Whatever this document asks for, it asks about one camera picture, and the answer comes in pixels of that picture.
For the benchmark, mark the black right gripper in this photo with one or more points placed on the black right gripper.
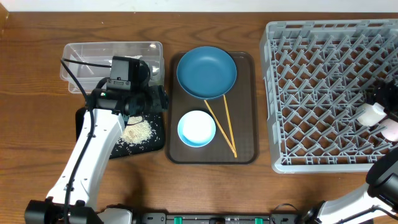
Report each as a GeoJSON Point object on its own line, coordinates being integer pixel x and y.
{"type": "Point", "coordinates": [388, 96]}

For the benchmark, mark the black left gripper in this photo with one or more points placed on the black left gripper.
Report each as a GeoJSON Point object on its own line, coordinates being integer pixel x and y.
{"type": "Point", "coordinates": [159, 102]}

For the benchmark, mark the cream white cup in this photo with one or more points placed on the cream white cup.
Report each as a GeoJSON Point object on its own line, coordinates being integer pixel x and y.
{"type": "Point", "coordinates": [369, 115]}

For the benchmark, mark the pile of rice grains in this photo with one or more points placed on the pile of rice grains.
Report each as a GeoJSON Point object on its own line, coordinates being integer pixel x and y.
{"type": "Point", "coordinates": [136, 134]}

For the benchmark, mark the pink cup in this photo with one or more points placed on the pink cup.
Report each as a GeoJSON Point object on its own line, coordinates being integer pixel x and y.
{"type": "Point", "coordinates": [391, 130]}

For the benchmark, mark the light blue small bowl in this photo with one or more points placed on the light blue small bowl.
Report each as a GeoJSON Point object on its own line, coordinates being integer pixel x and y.
{"type": "Point", "coordinates": [196, 128]}

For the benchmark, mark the dark blue plate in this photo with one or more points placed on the dark blue plate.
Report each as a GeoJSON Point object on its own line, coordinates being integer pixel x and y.
{"type": "Point", "coordinates": [207, 72]}

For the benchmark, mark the wooden chopstick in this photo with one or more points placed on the wooden chopstick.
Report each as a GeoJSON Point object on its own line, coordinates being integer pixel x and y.
{"type": "Point", "coordinates": [230, 126]}
{"type": "Point", "coordinates": [221, 129]}

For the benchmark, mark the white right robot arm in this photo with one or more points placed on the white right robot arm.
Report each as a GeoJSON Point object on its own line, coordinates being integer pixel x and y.
{"type": "Point", "coordinates": [378, 196]}

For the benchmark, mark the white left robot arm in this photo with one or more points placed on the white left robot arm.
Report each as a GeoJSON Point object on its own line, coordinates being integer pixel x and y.
{"type": "Point", "coordinates": [125, 93]}

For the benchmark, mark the black waste tray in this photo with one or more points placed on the black waste tray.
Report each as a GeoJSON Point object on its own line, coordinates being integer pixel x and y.
{"type": "Point", "coordinates": [154, 142]}

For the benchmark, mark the grey plastic dishwasher rack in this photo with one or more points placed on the grey plastic dishwasher rack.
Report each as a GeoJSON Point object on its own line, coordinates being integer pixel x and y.
{"type": "Point", "coordinates": [317, 74]}

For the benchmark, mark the clear plastic waste bin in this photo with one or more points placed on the clear plastic waste bin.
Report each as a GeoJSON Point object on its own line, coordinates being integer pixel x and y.
{"type": "Point", "coordinates": [90, 62]}

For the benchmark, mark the brown serving tray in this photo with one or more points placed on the brown serving tray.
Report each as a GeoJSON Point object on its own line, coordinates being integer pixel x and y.
{"type": "Point", "coordinates": [241, 100]}

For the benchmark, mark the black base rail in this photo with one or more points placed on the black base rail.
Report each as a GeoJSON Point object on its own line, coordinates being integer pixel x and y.
{"type": "Point", "coordinates": [217, 218]}

